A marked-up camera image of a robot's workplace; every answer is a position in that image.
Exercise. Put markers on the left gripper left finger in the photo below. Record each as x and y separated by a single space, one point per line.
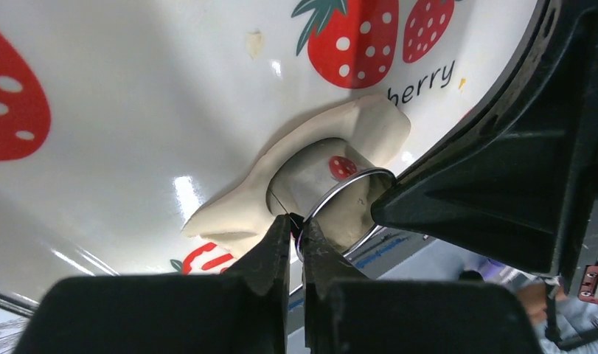
242 310

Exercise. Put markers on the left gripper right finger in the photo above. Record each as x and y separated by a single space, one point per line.
347 312

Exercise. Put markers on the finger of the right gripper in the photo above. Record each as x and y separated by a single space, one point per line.
514 180

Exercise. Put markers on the metal round cookie cutter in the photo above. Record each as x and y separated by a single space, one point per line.
331 183

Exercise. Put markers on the white dough piece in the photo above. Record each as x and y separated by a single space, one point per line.
240 205

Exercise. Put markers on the strawberry pattern rectangular tray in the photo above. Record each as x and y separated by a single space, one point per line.
119 120

